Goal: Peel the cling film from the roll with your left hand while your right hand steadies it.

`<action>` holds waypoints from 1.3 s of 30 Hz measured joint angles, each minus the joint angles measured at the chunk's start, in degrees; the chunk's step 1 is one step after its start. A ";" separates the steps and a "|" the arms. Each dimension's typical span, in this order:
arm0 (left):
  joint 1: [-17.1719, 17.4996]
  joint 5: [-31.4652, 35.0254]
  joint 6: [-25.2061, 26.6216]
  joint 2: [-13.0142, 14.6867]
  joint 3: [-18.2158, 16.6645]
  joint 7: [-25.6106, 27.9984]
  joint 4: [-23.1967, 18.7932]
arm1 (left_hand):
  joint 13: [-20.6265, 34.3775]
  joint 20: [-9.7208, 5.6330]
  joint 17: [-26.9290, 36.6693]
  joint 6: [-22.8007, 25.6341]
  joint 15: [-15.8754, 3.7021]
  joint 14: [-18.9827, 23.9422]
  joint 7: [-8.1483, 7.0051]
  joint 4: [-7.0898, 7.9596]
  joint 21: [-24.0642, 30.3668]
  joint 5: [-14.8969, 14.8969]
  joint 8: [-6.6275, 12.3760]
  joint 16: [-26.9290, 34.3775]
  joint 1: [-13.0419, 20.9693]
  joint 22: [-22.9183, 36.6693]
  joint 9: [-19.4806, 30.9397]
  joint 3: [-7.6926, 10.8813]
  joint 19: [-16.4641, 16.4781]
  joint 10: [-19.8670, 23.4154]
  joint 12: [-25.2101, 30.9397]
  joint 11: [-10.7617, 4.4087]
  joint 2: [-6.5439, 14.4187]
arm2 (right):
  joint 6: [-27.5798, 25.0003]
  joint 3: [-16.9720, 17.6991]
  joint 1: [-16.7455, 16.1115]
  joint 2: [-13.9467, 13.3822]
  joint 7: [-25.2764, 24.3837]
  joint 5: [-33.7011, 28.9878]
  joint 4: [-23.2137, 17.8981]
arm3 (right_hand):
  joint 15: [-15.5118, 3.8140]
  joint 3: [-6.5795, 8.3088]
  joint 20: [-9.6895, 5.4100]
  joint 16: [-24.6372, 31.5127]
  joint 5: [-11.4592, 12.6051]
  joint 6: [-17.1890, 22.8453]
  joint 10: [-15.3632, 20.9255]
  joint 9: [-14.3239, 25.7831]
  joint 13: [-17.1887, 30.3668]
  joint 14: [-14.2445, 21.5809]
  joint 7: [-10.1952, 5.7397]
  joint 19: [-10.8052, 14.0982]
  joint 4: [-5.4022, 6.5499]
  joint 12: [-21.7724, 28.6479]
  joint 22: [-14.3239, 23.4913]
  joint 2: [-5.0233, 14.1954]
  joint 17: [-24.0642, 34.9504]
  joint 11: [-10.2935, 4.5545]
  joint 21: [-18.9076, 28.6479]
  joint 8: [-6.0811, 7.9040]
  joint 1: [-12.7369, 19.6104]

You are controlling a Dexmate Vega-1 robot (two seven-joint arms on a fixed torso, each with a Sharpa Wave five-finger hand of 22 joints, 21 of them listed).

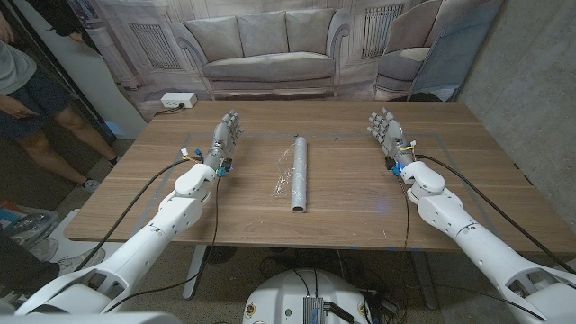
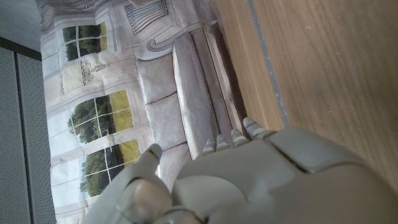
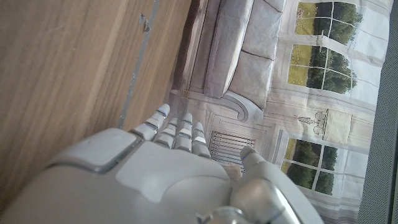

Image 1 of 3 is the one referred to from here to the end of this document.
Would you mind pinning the cling film roll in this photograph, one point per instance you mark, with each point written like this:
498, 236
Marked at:
299, 180

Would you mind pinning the white power strip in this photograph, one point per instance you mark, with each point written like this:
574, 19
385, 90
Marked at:
177, 99

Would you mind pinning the clear plastic bag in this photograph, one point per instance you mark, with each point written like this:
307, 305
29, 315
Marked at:
33, 227

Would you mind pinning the printed sofa backdrop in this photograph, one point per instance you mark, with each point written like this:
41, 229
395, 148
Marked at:
270, 45

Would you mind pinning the white robot chest edge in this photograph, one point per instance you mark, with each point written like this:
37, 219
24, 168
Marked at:
90, 318

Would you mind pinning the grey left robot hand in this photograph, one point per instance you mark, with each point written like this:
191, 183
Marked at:
219, 137

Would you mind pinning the person in grey shirt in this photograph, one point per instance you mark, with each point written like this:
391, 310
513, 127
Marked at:
18, 72

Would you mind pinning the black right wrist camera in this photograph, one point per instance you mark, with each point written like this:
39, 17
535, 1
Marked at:
392, 165

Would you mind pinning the person in black top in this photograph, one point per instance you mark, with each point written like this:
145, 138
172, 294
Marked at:
58, 18

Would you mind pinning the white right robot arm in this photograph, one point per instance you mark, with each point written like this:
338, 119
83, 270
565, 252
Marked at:
472, 243

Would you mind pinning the white robot torso base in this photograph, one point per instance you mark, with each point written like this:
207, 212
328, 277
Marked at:
279, 297

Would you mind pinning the white floor board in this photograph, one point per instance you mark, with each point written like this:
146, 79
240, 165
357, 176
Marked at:
81, 234

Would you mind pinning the silver box on torso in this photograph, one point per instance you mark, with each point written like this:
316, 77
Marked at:
313, 311

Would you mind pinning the grey table leg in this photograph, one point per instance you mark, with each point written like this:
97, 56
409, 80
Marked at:
425, 279
194, 270

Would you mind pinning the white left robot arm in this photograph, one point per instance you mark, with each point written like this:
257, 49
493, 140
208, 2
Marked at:
148, 238

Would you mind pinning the black power adapter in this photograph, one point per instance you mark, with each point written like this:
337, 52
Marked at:
386, 303

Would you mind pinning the black round floor object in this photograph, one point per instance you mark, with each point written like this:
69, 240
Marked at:
220, 254

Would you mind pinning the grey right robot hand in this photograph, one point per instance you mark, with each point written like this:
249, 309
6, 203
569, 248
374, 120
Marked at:
393, 137

